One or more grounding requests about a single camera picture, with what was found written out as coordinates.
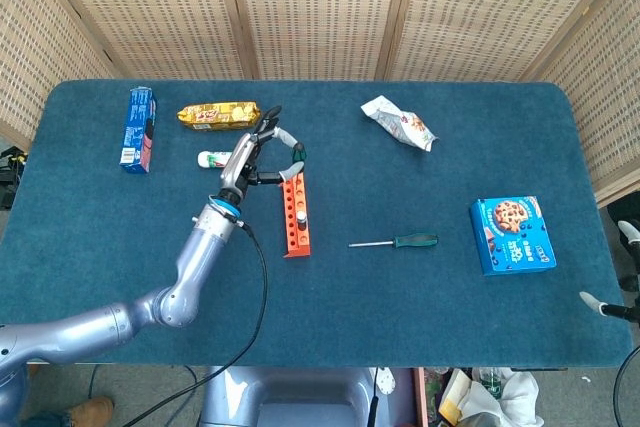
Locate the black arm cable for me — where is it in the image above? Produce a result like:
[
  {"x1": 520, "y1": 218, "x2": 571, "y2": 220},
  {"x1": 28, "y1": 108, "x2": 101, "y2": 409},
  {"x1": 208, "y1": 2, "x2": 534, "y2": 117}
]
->
[
  {"x1": 613, "y1": 359, "x2": 640, "y2": 427},
  {"x1": 122, "y1": 221, "x2": 270, "y2": 427}
]

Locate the blue chocolate chip cookie box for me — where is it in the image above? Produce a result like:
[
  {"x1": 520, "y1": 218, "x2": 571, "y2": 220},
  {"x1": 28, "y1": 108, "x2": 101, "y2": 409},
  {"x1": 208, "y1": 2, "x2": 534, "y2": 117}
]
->
[{"x1": 469, "y1": 195, "x2": 557, "y2": 277}]

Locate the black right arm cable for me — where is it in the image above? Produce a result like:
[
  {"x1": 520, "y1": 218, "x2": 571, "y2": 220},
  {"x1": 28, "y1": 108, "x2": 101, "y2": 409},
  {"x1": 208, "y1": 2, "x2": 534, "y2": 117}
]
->
[{"x1": 613, "y1": 359, "x2": 640, "y2": 427}]

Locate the long blue cookie box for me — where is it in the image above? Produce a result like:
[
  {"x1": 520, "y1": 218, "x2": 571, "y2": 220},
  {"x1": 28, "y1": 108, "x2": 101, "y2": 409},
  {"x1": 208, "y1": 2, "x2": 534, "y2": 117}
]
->
[{"x1": 118, "y1": 86, "x2": 158, "y2": 175}]

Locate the woven wicker folding screen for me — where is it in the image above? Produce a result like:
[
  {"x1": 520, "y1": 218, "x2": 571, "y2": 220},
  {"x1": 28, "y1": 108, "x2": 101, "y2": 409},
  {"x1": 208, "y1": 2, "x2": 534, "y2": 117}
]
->
[{"x1": 0, "y1": 0, "x2": 640, "y2": 208}]

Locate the blue felt table cover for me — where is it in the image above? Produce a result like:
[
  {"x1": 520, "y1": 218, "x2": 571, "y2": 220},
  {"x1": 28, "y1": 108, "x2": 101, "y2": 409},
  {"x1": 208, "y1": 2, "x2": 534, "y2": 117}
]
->
[{"x1": 0, "y1": 79, "x2": 634, "y2": 368}]

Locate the orange tool holder rack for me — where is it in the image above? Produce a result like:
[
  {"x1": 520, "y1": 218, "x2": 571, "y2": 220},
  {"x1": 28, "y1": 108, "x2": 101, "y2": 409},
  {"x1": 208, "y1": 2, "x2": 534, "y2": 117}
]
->
[{"x1": 277, "y1": 169, "x2": 312, "y2": 259}]

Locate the crumpled white snack bag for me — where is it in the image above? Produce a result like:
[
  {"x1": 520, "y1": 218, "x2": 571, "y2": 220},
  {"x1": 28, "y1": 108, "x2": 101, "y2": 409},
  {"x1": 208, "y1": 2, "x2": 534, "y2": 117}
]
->
[{"x1": 360, "y1": 95, "x2": 439, "y2": 153}]

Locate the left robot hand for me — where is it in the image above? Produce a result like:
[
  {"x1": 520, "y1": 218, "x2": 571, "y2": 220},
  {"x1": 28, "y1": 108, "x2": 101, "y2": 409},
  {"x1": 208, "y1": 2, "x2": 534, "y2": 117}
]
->
[{"x1": 218, "y1": 105, "x2": 307, "y2": 201}]

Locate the white plastic bag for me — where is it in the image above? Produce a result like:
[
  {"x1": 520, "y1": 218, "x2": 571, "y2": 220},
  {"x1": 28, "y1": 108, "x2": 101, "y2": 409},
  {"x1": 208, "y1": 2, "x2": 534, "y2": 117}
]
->
[{"x1": 459, "y1": 366, "x2": 546, "y2": 427}]

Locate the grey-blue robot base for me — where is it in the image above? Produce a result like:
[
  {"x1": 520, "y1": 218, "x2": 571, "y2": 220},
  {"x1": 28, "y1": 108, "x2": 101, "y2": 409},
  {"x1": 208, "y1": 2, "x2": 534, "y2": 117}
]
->
[{"x1": 199, "y1": 365, "x2": 419, "y2": 427}]

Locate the white perforated plate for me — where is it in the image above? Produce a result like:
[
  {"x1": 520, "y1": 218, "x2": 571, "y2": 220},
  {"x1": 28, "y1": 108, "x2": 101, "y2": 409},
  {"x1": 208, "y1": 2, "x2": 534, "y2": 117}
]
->
[{"x1": 375, "y1": 366, "x2": 396, "y2": 396}]

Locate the small white bottle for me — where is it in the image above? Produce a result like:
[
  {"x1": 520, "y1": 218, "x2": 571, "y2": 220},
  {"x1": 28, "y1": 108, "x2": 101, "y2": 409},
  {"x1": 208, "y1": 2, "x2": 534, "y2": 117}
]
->
[{"x1": 196, "y1": 150, "x2": 234, "y2": 171}]

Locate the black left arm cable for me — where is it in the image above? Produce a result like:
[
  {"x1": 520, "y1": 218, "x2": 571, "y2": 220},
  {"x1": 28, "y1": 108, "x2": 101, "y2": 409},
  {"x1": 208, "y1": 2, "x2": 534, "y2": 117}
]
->
[{"x1": 122, "y1": 221, "x2": 270, "y2": 427}]

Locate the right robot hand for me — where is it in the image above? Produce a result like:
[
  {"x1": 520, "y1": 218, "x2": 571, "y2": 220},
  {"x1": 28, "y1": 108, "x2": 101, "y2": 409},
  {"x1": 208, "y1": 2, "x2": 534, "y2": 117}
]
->
[{"x1": 579, "y1": 219, "x2": 640, "y2": 323}]

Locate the large green-black screwdriver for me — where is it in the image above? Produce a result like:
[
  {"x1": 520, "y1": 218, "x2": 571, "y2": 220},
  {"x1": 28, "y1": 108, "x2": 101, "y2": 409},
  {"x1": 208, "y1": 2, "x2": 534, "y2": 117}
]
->
[{"x1": 348, "y1": 232, "x2": 439, "y2": 250}]

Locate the yellow cardboard box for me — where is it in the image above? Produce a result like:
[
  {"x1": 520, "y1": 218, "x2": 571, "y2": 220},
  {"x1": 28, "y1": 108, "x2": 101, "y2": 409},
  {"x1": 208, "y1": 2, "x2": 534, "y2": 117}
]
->
[{"x1": 438, "y1": 369, "x2": 474, "y2": 423}]

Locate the gold biscuit packet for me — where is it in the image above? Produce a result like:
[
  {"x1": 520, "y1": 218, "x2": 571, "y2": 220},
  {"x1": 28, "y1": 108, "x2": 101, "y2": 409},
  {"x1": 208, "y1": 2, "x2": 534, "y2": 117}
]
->
[{"x1": 176, "y1": 101, "x2": 262, "y2": 132}]

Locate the black equipment with yellow cables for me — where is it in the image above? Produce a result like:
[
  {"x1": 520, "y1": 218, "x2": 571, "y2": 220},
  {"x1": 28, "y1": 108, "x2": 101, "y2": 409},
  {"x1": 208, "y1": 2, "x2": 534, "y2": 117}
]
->
[{"x1": 0, "y1": 145, "x2": 29, "y2": 211}]

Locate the brown shoe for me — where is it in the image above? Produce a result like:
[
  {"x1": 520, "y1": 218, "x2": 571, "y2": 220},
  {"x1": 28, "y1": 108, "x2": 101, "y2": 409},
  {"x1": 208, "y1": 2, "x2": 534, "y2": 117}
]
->
[{"x1": 67, "y1": 395, "x2": 115, "y2": 427}]

